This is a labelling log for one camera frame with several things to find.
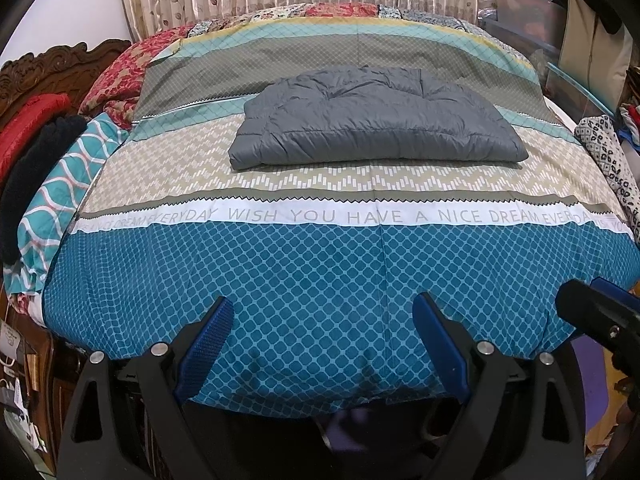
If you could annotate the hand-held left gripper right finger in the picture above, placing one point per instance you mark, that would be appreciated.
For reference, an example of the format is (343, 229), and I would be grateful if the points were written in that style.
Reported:
(440, 342)

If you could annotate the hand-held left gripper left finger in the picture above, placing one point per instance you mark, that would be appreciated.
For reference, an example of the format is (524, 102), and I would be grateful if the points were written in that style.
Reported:
(207, 340)

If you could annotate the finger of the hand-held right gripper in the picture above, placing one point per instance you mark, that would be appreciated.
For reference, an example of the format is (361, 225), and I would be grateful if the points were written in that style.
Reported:
(585, 310)
(617, 290)

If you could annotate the grey puffer jacket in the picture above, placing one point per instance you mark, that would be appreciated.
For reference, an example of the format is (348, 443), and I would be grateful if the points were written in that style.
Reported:
(375, 115)

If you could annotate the pile of colourful clothes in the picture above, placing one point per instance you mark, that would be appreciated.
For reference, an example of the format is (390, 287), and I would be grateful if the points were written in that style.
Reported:
(631, 127)

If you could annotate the purple mat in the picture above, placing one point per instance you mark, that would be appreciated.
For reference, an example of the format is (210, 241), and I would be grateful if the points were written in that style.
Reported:
(595, 390)

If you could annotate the teal beige patterned bedspread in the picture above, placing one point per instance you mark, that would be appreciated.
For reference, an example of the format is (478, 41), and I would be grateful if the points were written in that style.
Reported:
(300, 270)

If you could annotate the black white patterned cloth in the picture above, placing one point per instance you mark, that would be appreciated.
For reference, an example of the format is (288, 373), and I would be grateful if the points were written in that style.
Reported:
(607, 160)

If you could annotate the clear plastic storage box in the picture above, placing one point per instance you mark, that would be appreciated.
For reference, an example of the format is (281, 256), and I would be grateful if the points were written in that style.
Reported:
(525, 20)
(575, 90)

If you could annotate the teal wave pattern sheet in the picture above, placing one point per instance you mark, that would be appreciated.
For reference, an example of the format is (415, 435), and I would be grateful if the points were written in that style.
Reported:
(55, 200)

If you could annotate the beige fabric storage bag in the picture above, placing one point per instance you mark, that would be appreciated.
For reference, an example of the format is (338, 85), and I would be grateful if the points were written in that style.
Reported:
(595, 55)

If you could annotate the black fuzzy cloth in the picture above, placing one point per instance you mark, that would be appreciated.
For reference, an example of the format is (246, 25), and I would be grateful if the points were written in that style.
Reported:
(35, 170)

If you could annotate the red cloth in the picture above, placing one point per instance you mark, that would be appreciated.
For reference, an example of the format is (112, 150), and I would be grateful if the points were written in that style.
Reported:
(30, 120)

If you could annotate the red floral patchwork quilt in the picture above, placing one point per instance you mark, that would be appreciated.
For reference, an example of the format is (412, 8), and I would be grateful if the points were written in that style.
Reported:
(120, 70)

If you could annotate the carved wooden headboard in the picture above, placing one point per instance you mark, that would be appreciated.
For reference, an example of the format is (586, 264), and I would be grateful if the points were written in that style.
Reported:
(50, 65)

